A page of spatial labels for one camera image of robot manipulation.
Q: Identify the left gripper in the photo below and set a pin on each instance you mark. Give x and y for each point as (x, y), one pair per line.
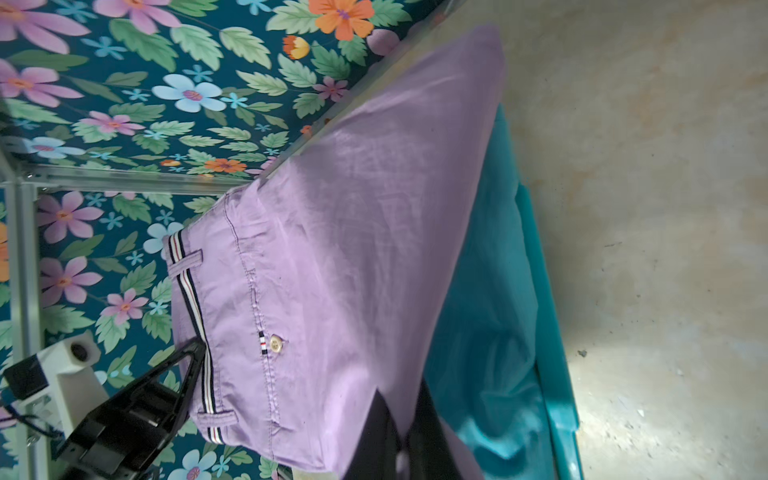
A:
(123, 437)

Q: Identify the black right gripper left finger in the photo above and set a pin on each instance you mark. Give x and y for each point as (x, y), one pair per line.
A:
(375, 457)

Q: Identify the teal plastic basket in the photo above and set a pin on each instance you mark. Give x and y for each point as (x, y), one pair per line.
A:
(551, 362)

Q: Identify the purple pants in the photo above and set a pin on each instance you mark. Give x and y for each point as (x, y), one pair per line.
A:
(317, 291)

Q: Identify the teal pants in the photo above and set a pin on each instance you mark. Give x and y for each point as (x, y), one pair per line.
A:
(480, 369)

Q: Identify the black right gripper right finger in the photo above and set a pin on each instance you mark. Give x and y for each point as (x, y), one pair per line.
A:
(429, 454)

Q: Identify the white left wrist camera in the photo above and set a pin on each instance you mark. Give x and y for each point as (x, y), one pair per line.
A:
(56, 388)

